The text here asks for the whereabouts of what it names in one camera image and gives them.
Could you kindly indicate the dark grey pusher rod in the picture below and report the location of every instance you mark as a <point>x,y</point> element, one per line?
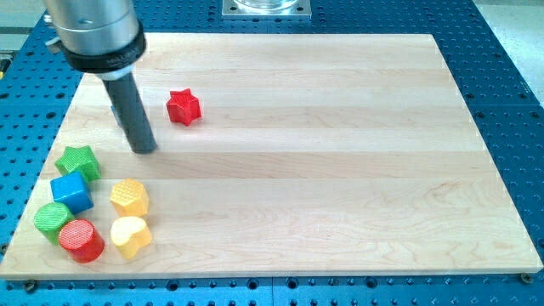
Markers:
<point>126,101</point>

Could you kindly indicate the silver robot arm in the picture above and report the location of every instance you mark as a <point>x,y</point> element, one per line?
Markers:
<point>105,38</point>

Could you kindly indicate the red star block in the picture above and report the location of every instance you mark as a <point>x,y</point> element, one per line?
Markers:
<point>183,107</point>

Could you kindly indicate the green star block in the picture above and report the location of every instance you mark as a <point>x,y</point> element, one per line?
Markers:
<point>79,159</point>

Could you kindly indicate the yellow hexagon block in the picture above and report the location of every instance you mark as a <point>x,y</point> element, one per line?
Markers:
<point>129,198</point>

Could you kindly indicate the blue cube block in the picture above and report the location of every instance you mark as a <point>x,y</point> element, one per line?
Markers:
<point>73,191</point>

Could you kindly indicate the yellow heart block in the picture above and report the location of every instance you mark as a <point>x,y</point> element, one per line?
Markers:
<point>129,235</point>

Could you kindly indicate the green cylinder block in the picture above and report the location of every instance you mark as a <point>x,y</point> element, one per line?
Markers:
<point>51,218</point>

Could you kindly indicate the red cylinder block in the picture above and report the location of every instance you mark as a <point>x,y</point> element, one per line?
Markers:
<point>81,240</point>

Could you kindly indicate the wooden board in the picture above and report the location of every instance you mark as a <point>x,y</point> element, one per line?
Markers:
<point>328,155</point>

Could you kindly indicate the left board screw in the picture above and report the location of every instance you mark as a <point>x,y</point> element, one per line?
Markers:
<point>29,286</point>

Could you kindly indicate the board screw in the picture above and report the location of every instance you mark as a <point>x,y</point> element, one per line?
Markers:
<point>526,278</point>
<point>29,286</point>

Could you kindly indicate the right board screw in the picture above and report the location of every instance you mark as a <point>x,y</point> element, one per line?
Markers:
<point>526,278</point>

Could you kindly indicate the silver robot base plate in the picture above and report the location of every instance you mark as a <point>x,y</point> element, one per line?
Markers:
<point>283,9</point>

